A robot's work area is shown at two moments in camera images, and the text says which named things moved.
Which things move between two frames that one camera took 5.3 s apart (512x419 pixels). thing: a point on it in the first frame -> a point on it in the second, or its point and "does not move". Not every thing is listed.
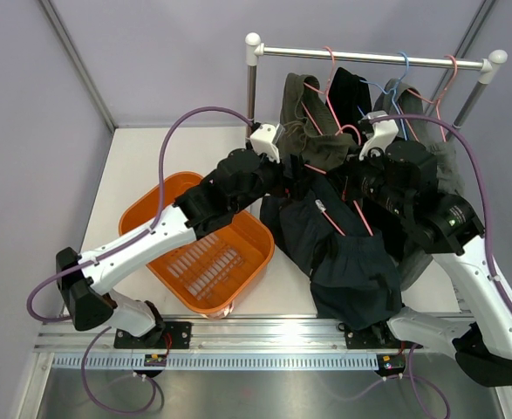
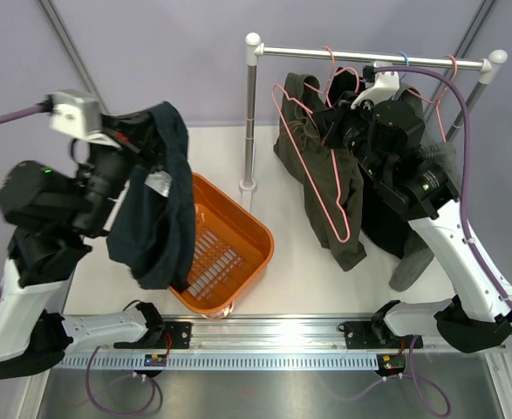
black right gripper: x=344 y=175 -> x=337 y=117
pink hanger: x=361 y=214 -> x=305 y=168
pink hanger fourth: x=439 y=99 does not move
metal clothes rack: x=254 y=48 does not move
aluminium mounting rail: x=216 y=335 does not move
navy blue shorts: x=355 y=280 -> x=152 y=236
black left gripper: x=295 y=185 -> x=135 y=131
